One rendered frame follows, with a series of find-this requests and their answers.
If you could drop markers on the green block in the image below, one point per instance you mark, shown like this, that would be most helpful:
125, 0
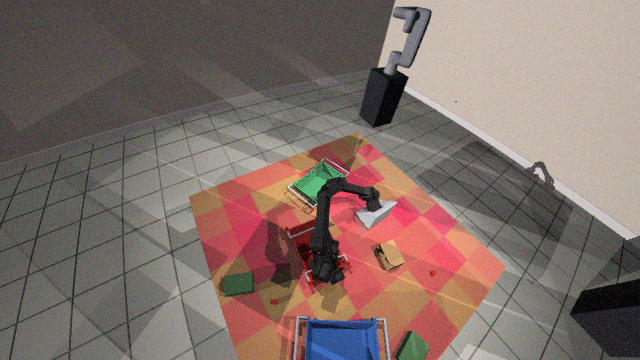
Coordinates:
413, 348
237, 284

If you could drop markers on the tan rectangular box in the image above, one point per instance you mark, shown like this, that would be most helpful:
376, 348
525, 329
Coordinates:
390, 255

